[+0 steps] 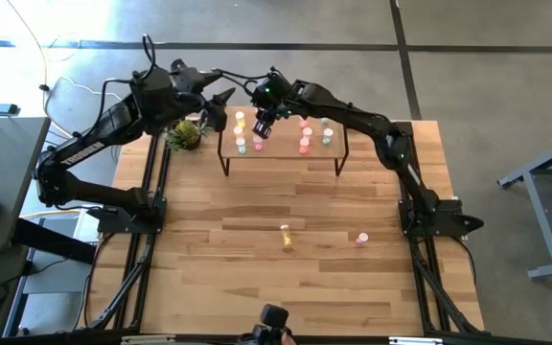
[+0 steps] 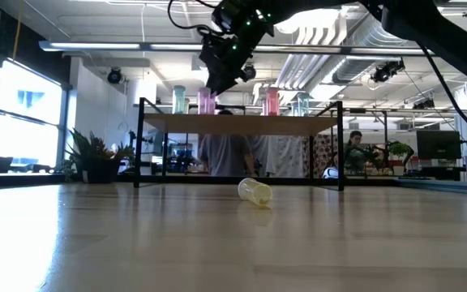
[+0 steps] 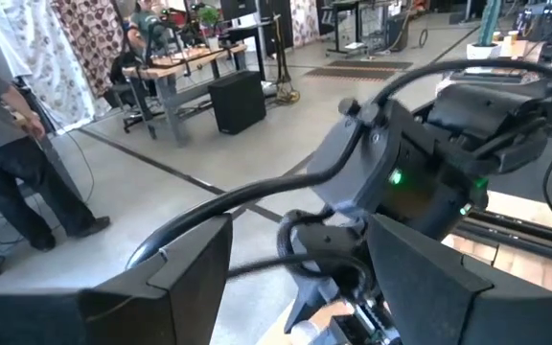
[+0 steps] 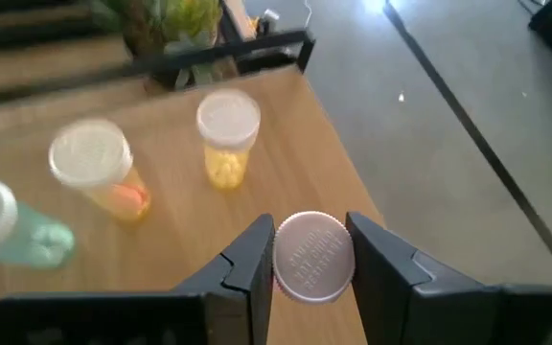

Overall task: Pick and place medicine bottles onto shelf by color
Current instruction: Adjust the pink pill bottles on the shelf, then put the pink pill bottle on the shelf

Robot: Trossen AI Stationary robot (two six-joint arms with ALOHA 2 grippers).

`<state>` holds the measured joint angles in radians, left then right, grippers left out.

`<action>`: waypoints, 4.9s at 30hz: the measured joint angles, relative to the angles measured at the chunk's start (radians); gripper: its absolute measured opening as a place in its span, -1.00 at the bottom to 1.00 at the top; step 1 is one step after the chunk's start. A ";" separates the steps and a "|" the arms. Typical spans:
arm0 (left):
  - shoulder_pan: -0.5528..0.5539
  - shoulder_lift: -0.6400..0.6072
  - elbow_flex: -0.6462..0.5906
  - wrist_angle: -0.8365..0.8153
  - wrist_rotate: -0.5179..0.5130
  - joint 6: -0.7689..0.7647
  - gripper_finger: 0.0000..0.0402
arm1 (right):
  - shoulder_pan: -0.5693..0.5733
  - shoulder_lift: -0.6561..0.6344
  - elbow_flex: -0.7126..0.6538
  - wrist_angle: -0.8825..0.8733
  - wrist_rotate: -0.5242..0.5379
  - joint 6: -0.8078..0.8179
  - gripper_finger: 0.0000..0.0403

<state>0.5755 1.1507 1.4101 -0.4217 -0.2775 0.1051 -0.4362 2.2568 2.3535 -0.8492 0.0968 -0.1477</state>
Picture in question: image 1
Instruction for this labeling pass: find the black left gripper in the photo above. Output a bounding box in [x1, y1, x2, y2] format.
[168, 57, 237, 133]

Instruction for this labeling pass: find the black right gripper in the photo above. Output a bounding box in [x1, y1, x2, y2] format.
[249, 71, 299, 141]

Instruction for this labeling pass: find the wooden shelf with black legs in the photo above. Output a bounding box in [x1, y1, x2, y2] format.
[217, 99, 350, 177]

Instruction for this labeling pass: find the green plant in black pot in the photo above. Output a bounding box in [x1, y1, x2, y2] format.
[164, 118, 209, 152]

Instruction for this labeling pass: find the black and grey device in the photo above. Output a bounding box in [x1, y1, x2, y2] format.
[237, 304, 292, 345]

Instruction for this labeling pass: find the black floor beam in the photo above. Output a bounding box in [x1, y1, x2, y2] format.
[11, 218, 98, 265]

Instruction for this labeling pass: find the grey desk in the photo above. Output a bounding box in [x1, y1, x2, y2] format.
[0, 114, 52, 255]

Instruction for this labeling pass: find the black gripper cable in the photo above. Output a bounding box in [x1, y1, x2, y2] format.
[216, 66, 272, 97]
[140, 33, 158, 81]

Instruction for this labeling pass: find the black aluminium table frame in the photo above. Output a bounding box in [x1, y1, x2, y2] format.
[77, 117, 486, 336]

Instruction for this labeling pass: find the white cable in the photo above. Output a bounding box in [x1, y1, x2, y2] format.
[45, 76, 124, 103]

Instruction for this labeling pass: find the silver metal bracket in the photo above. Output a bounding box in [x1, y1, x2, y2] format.
[389, 336, 443, 345]
[121, 334, 176, 345]

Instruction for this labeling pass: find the grey-blue table frame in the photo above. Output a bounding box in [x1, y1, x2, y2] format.
[497, 128, 552, 282]

